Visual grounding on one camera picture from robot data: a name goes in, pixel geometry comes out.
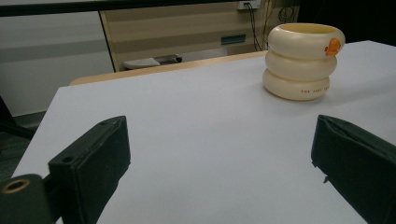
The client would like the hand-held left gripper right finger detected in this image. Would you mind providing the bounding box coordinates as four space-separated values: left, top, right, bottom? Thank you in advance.
310 114 396 224

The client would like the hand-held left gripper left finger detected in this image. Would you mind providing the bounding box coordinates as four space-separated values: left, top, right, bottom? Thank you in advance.
48 115 132 224

